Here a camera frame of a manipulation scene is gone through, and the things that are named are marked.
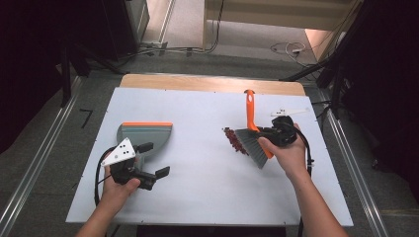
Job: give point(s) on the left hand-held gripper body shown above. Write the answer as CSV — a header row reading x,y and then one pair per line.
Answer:
x,y
123,154

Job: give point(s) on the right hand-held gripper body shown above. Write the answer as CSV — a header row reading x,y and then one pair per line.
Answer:
x,y
284,131

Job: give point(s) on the grey dustpan orange edge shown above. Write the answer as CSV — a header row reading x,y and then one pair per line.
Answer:
x,y
148,135

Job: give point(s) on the orange hand brush grey bristles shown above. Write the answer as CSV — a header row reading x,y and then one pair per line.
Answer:
x,y
252,144

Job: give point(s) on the pile of red kidney beans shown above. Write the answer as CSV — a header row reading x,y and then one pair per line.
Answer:
x,y
234,140

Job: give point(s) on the person's right hand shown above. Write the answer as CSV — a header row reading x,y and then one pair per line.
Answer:
x,y
293,159

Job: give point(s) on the person's left hand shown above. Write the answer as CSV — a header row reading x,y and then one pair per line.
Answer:
x,y
113,194

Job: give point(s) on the white board table cover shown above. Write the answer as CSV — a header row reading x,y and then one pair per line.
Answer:
x,y
197,164

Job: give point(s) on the black metal stand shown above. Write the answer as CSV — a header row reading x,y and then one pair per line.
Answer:
x,y
65,75
336,82

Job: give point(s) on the wooden table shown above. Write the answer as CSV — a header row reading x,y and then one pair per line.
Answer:
x,y
197,82

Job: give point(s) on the grey power strip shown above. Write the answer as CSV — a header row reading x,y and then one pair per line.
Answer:
x,y
154,46

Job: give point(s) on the beige platform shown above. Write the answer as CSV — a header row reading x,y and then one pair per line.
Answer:
x,y
263,13

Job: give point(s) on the black cabinet grey side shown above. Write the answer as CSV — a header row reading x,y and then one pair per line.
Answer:
x,y
122,26

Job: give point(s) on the metal floor rail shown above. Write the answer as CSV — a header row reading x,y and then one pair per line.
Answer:
x,y
355,164
39,158

